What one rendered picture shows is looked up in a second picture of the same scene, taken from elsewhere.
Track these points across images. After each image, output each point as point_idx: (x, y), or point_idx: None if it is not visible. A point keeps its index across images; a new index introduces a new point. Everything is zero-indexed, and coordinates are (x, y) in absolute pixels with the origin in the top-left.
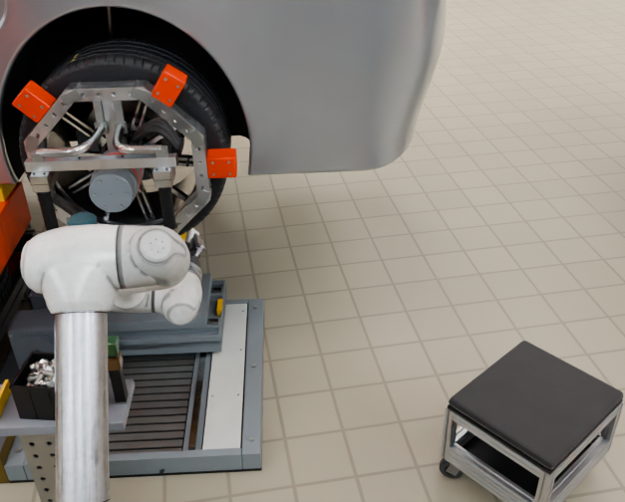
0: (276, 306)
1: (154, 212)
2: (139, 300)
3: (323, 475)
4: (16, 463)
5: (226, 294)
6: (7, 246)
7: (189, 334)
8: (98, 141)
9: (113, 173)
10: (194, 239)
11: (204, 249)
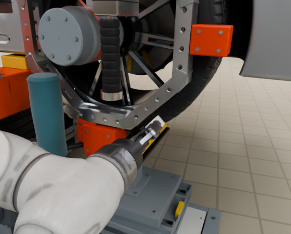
0: (232, 221)
1: (132, 99)
2: None
3: None
4: None
5: (192, 196)
6: (13, 104)
7: (143, 228)
8: None
9: (63, 9)
10: (151, 124)
11: (155, 137)
